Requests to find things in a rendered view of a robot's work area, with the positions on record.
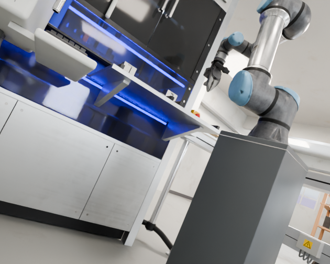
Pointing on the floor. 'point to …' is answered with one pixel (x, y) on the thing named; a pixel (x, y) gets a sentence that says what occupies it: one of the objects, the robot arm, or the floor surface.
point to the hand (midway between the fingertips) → (209, 89)
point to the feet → (158, 234)
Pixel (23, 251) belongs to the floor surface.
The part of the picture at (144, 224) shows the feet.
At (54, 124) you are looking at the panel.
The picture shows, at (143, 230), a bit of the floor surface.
